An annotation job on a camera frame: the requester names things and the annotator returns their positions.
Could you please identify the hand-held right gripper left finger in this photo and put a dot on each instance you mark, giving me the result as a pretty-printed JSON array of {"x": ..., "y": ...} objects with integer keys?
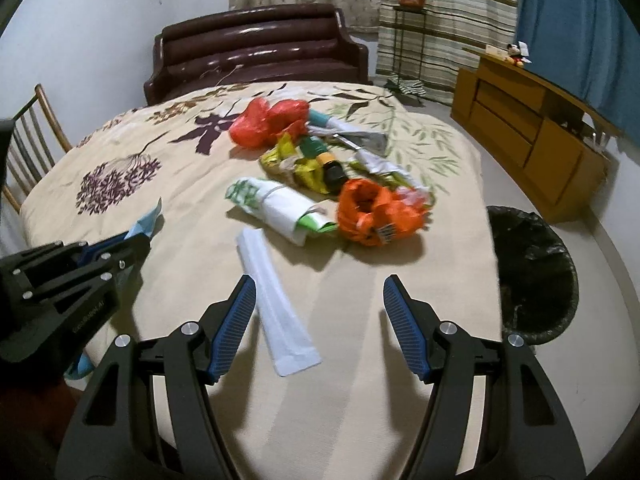
[{"x": 237, "y": 325}]

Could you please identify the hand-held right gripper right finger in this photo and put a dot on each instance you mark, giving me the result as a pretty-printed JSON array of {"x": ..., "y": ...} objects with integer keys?
[{"x": 402, "y": 325}]

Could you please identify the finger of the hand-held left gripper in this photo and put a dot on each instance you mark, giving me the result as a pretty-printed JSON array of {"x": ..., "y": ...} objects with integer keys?
[
  {"x": 75, "y": 287},
  {"x": 75, "y": 252}
]

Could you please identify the long white packet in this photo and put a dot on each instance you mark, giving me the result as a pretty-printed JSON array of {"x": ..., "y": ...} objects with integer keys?
[{"x": 275, "y": 300}]

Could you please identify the light blue paper sheet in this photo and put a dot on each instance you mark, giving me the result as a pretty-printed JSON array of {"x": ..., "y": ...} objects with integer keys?
[{"x": 147, "y": 222}]

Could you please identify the orange plastic bag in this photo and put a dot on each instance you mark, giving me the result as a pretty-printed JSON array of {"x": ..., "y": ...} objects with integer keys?
[{"x": 370, "y": 210}]

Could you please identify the green and white packet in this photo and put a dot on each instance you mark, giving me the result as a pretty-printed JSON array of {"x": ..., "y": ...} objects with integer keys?
[{"x": 280, "y": 205}]

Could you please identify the black lined trash bin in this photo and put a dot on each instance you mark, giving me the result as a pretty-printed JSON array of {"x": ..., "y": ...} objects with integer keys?
[{"x": 530, "y": 260}]

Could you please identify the white wrapper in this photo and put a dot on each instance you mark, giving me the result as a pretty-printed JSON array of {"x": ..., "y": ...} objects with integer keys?
[{"x": 375, "y": 165}]

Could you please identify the yellow snack wrapper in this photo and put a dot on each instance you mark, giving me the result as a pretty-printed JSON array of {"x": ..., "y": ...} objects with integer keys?
[{"x": 285, "y": 152}]

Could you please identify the green and yellow bottle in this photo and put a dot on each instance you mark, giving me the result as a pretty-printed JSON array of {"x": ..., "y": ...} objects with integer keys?
[{"x": 320, "y": 152}]

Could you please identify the person's left forearm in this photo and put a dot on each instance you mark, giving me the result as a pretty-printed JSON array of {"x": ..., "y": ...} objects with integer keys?
[{"x": 35, "y": 415}]

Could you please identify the wooden slat chair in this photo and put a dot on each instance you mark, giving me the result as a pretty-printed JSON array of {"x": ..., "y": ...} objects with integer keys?
[{"x": 40, "y": 92}]

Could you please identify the silver foil packet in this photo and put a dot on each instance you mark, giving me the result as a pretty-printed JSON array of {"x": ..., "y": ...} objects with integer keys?
[{"x": 367, "y": 140}]

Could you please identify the red plastic bag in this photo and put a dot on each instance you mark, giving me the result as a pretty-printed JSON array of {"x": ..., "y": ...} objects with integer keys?
[{"x": 265, "y": 120}]

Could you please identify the teal and white tube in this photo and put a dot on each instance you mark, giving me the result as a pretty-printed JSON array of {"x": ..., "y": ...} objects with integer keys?
[{"x": 325, "y": 120}]

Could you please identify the wooden cabinet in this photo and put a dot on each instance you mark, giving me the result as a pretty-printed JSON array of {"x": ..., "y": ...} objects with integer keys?
[{"x": 505, "y": 110}]

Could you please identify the striped cloth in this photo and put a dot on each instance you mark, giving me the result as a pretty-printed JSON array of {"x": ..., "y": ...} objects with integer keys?
[{"x": 407, "y": 85}]

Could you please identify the brown leather sofa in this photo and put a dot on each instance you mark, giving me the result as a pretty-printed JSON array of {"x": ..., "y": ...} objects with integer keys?
[{"x": 250, "y": 45}]

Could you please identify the small flat box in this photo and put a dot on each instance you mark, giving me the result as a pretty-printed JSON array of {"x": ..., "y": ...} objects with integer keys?
[{"x": 495, "y": 51}]

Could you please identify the mouse plush toy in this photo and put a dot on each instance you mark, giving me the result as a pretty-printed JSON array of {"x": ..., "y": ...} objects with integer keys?
[{"x": 517, "y": 52}]

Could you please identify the striped curtain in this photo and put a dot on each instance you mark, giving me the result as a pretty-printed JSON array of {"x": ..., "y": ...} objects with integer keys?
[{"x": 460, "y": 20}]

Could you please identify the black metal plant stand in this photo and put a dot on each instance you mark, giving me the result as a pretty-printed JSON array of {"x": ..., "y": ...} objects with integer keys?
[{"x": 410, "y": 9}]

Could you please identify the blue curtain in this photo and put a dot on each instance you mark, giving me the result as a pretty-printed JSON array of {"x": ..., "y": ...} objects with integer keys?
[{"x": 565, "y": 35}]

